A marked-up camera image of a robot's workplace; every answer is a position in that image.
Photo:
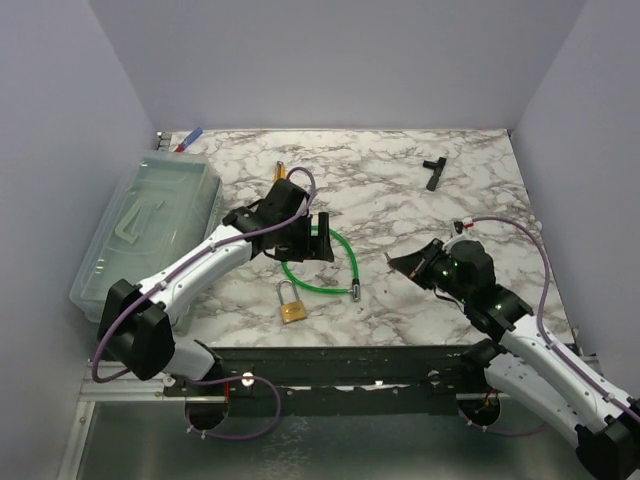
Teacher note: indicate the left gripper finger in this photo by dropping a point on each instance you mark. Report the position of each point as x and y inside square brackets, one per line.
[313, 248]
[323, 230]

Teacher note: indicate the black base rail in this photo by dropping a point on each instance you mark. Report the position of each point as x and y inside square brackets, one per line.
[343, 381]

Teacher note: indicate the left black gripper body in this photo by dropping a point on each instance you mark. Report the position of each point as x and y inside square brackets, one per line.
[289, 243]

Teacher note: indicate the yellow utility knife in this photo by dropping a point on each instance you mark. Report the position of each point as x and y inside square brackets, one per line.
[279, 171]

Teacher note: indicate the clear plastic storage box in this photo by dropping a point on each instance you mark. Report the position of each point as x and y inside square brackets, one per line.
[161, 210]

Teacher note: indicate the aluminium extrusion rail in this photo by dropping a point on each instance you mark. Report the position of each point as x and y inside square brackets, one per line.
[127, 388]

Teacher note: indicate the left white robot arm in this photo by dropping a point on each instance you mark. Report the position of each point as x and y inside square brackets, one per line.
[137, 322]

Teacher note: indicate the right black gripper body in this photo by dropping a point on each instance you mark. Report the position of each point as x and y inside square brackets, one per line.
[438, 269]

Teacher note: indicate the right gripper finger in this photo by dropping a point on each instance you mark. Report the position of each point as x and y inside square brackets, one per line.
[407, 268]
[425, 255]

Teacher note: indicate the brass padlock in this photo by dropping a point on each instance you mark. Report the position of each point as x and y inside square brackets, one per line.
[294, 310]

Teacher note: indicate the black T-shaped tool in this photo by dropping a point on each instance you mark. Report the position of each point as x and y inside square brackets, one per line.
[437, 168]

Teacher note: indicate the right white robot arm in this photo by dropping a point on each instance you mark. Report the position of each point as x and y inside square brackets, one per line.
[523, 359]

